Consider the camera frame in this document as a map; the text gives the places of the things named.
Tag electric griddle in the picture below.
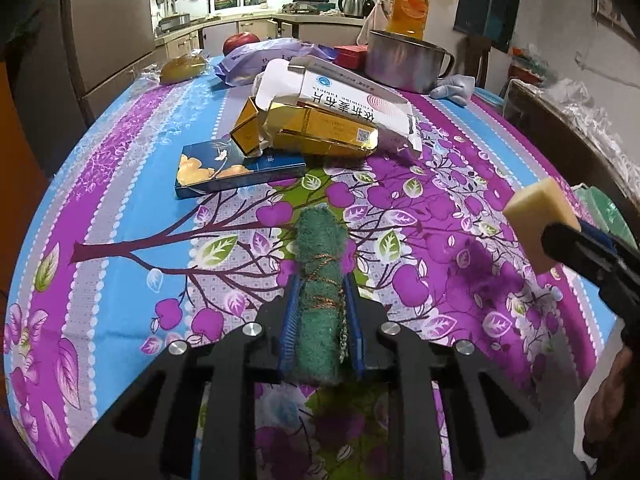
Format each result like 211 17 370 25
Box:
157 12 192 33

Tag person's right hand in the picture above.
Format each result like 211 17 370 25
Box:
582 345 640 461

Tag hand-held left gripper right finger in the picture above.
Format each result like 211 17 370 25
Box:
342 272 586 480

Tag kitchen counter cabinets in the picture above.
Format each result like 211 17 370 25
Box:
154 10 368 61

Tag crumpled golden box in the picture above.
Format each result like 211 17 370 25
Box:
260 101 378 157

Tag wooden side table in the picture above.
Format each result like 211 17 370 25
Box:
502 80 640 221

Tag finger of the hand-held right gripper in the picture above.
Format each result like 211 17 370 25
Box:
579 224 640 281
542 222 640 317

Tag green scouring pad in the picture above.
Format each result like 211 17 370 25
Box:
286 207 348 387

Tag orange wooden cabinet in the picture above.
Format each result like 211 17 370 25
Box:
0 60 51 291

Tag dark window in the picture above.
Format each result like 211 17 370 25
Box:
454 0 525 53

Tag framed elephant picture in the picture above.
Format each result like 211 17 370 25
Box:
592 0 626 26

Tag small golden box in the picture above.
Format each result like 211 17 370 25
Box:
230 97 271 156

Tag red box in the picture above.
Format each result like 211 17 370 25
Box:
332 45 370 68

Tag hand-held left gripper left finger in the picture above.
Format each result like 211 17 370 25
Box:
60 275 306 480

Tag grey refrigerator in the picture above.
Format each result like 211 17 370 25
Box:
60 0 157 116

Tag red apple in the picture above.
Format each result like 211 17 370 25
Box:
222 31 261 56

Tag blue basin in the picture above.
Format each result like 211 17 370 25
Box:
472 87 507 111

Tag wooden chair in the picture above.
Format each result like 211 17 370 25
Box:
462 35 493 90

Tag purple snack bag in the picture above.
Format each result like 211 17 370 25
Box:
215 37 337 88

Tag orange juice bottle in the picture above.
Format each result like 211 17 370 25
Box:
386 0 433 41

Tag grey glove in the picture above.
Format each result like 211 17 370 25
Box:
430 74 476 107

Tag wrapped bread bun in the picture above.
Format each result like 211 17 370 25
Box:
159 54 208 83

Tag blue box with gold flowers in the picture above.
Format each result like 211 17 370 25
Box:
174 140 307 200

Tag white medicine box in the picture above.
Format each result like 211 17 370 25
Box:
252 57 423 162

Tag metal pot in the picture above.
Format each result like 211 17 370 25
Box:
364 29 456 95

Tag yellow sponge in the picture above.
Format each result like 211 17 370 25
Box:
502 176 582 277

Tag white plastic sheet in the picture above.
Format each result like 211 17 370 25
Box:
510 77 640 181

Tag pink hanging cloth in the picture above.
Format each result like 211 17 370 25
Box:
356 2 391 46

